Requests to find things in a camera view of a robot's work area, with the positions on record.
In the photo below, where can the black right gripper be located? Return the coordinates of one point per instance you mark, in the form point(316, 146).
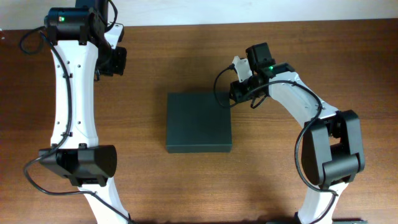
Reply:
point(238, 94)

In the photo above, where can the black box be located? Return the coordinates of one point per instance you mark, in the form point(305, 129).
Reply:
point(196, 123)

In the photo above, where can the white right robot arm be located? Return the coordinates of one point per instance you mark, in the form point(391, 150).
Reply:
point(328, 151)

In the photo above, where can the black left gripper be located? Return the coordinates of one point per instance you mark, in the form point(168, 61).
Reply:
point(119, 68)

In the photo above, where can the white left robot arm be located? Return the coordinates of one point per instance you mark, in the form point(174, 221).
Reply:
point(84, 46)

